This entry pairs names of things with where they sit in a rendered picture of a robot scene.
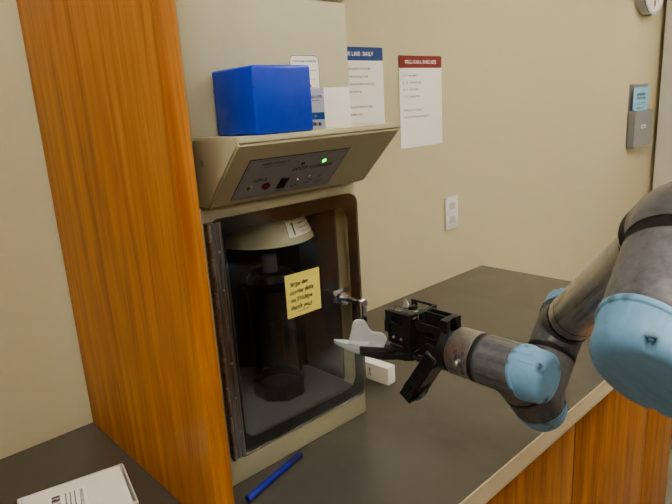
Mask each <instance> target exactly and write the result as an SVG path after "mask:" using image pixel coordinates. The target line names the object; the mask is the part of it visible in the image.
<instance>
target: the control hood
mask: <svg viewBox="0 0 672 504"><path fill-rule="evenodd" d="M399 128H400V124H398V122H397V123H362V124H351V126H346V127H335V128H313V130H311V131H301V132H290V133H280V134H269V135H258V136H211V137H200V138H194V140H192V141H193V149H194V157H195V166H196V174H197V183H198V191H199V199H200V206H202V208H207V209H211V208H217V207H222V206H227V205H233V204H238V203H244V202H249V201H254V200H260V199H265V198H271V197H276V196H281V195H287V194H292V193H298V192H303V191H308V190H314V189H319V188H325V187H330V186H335V185H341V184H346V183H352V182H357V181H362V180H364V179H365V177H366V176H367V174H368V173H369V171H370V170H371V169H372V167H373V166H374V164H375V163H376V162H377V160H378V159H379V157H380V156H381V155H382V153H383V152H384V150H385V149H386V147H387V146H388V145H389V143H390V142H391V140H392V139H393V138H394V136H395V135H396V133H397V132H398V130H399ZM350 147H351V148H350ZM343 148H350V150H349V151H348V153H347V154H346V156H345V157H344V159H343V160H342V162H341V164H340V165H339V167H338V168H337V170H336V171H335V173H334V174H333V176H332V177H331V179H330V180H329V182H328V184H325V185H320V186H314V187H309V188H303V189H298V190H292V191H287V192H281V193H276V194H270V195H265V196H259V197H254V198H248V199H242V200H237V201H231V202H230V200H231V198H232V196H233V194H234V192H235V190H236V188H237V186H238V184H239V182H240V180H241V178H242V176H243V174H244V172H245V170H246V168H247V166H248V164H249V162H250V160H257V159H265V158H273V157H280V156H288V155H296V154H304V153H312V152H319V151H327V150H335V149H343Z"/></svg>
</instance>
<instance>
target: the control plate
mask: <svg viewBox="0 0 672 504"><path fill-rule="evenodd" d="M350 148H351V147H350ZM350 148H343V149H335V150H327V151H319V152H312V153H304V154H296V155H288V156H280V157H273V158H265V159H257V160H250V162H249V164H248V166H247V168H246V170H245V172H244V174H243V176H242V178H241V180H240V182H239V184H238V186H237V188H236V190H235V192H234V194H233V196H232V198H231V200H230V202H231V201H237V200H242V199H248V198H254V197H259V196H265V195H270V194H276V193H281V192H287V191H292V190H298V189H303V188H309V187H314V186H320V185H325V184H328V182H329V180H330V179H331V177H332V176H333V174H334V173H335V171H336V170H337V168H338V167H339V165H340V164H341V162H342V160H343V159H344V157H345V156H346V154H347V153H348V151H349V150H350ZM324 158H327V161H326V162H324V163H322V162H321V161H322V159H324ZM303 161H306V164H305V165H303V166H301V165H300V164H301V162H303ZM320 174H323V178H322V179H321V178H318V176H319V175H320ZM308 176H312V177H311V179H312V180H310V181H309V180H307V177H308ZM285 177H290V178H289V180H288V182H287V183H286V185H285V187H284V188H279V189H276V187H277V185H278V183H279V182H280V180H281V178H285ZM298 177H299V178H300V182H299V183H298V182H295V180H296V179H297V178H298ZM267 182H269V183H270V187H269V188H268V189H266V190H263V189H262V188H261V187H262V185H263V184H265V183H267ZM249 186H252V189H251V190H250V191H246V188H247V187H249Z"/></svg>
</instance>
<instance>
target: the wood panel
mask: <svg viewBox="0 0 672 504"><path fill-rule="evenodd" d="M16 3H17V8H18V14H19V19H20V25H21V30H22V35H23V41H24V46H25V52H26V57H27V63H28V68H29V74H30V79H31V85H32V90H33V96H34V101H35V107H36V112H37V118H38V123H39V129H40V134H41V139H42V145H43V150H44V156H45V161H46V167H47V172H48V178H49V183H50V189H51V194H52V200H53V205H54V211H55V216H56V222H57V227H58V233H59V238H60V243H61V249H62V254H63V260H64V265H65V271H66V276H67V282H68V287H69V293H70V298H71V304H72V309H73V315H74V320H75V326H76V331H77V337H78V342H79V347H80V353H81V358H82V364H83V369H84V375H85V380H86V386H87V391H88V397H89V402H90V408H91V413H92V419H93V422H94V423H95V424H96V425H97V426H98V427H99V428H100V429H101V430H102V431H103V432H104V433H105V434H107V435H108V436H109V437H110V438H111V439H112V440H113V441H114V442H115V443H116V444H117V445H118V446H120V447H121V448H122V449H123V450H124V451H125V452H126V453H127V454H128V455H129V456H130V457H131V458H133V459H134V460H135V461H136V462H137V463H138V464H139V465H140V466H141V467H142V468H143V469H144V470H146V471H147V472H148V473H149V474H150V475H151V476H152V477H153V478H154V479H155V480H156V481H157V482H159V483H160V484H161V485H162V486H163V487H164V488H165V489H166V490H167V491H168V492H169V493H170V494H171V495H173V496H174V497H175V498H176V499H177V500H178V501H179V502H180V503H181V504H235V503H234V494H233V486H232V478H231V469H230V461H229V452H228V444H227V436H226V427H225V419H224V411H223V402H222V394H221V385H220V377H219V369H218V360H217V352H216V344H215V335H214V327H213V319H212V310H211V302H210V293H209V285H208V277H207V268H206V260H205V252H204V243H203V235H202V226H201V218H200V210H199V201H198V193H197V185H196V176H195V168H194V160H193V151H192V143H191V134H190V126H189V118H188V109H187V101H186V93H185V84H184V76H183V67H182V59H181V51H180V42H179V34H178V26H177V17H176V9H175V0H16Z"/></svg>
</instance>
